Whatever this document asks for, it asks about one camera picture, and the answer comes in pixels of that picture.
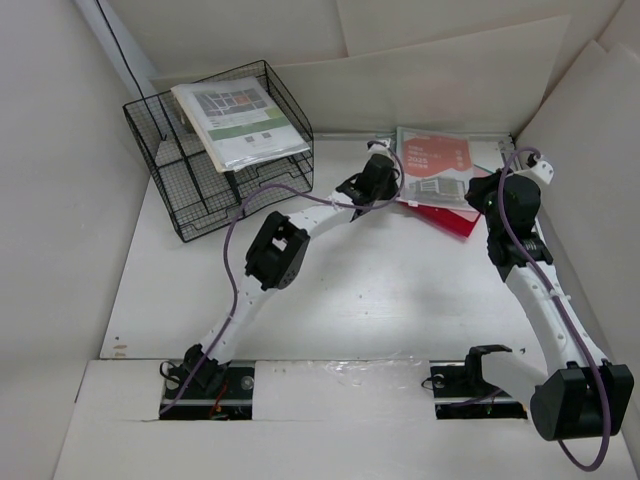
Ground clear sleeve orange 2025 brochure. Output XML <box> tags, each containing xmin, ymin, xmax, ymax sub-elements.
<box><xmin>396</xmin><ymin>127</ymin><xmax>474</xmax><ymax>211</ymax></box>

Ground clear sleeve map brochure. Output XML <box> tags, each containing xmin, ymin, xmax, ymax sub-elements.
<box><xmin>171</xmin><ymin>76</ymin><xmax>310</xmax><ymax>173</ymax></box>

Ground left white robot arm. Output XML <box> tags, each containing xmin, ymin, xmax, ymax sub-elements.
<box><xmin>179</xmin><ymin>142</ymin><xmax>404</xmax><ymax>397</ymax></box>

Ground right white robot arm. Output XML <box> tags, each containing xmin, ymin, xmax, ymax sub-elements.
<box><xmin>462</xmin><ymin>172</ymin><xmax>634</xmax><ymax>441</ymax></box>

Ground red plastic folder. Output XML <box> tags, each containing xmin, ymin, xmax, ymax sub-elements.
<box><xmin>404</xmin><ymin>202</ymin><xmax>480</xmax><ymax>239</ymax></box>

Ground green plastic folder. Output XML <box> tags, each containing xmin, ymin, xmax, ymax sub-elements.
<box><xmin>373</xmin><ymin>132</ymin><xmax>397</xmax><ymax>150</ymax></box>

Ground aluminium rail right side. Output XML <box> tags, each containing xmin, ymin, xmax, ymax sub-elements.
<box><xmin>496</xmin><ymin>147</ymin><xmax>574</xmax><ymax>330</ymax></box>

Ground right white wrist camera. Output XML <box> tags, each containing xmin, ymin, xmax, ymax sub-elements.
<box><xmin>517</xmin><ymin>154</ymin><xmax>554</xmax><ymax>187</ymax></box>

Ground black wire mesh organizer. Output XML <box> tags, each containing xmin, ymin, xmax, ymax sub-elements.
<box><xmin>123</xmin><ymin>60</ymin><xmax>314</xmax><ymax>243</ymax></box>

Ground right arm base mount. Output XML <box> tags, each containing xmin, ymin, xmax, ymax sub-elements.
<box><xmin>421</xmin><ymin>344</ymin><xmax>528</xmax><ymax>420</ymax></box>

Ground black hanging cable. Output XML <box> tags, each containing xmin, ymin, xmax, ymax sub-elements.
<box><xmin>94</xmin><ymin>0</ymin><xmax>169</xmax><ymax>141</ymax></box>

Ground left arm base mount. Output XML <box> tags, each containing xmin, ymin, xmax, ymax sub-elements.
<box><xmin>158</xmin><ymin>345</ymin><xmax>255</xmax><ymax>421</ymax></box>

